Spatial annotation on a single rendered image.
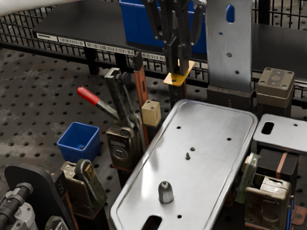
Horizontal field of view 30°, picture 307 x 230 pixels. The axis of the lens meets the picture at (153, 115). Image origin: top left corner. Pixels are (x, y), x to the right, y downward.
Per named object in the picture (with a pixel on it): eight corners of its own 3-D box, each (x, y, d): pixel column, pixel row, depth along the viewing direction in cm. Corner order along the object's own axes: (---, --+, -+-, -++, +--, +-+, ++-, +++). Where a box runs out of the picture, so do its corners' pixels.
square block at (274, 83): (281, 188, 162) (288, 90, 138) (254, 181, 165) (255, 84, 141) (288, 169, 167) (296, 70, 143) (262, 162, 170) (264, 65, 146)
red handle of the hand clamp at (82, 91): (131, 131, 132) (74, 91, 131) (127, 136, 134) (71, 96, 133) (139, 119, 135) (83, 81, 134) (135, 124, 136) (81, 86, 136)
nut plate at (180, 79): (180, 86, 114) (180, 82, 113) (162, 83, 115) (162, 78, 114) (195, 62, 119) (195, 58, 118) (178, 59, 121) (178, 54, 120)
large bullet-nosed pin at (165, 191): (170, 209, 124) (168, 189, 120) (157, 206, 125) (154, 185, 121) (176, 199, 126) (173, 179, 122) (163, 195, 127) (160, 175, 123)
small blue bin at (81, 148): (88, 171, 174) (83, 151, 169) (61, 164, 178) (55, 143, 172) (105, 148, 182) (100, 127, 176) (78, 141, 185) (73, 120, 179)
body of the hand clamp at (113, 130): (146, 230, 156) (129, 138, 133) (124, 223, 158) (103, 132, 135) (155, 214, 160) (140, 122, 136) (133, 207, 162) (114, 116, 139)
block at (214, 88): (249, 176, 166) (250, 97, 146) (210, 166, 171) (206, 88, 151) (252, 169, 168) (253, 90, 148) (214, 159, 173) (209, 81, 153)
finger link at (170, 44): (171, 45, 111) (167, 44, 112) (172, 74, 116) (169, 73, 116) (176, 37, 113) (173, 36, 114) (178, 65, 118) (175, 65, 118)
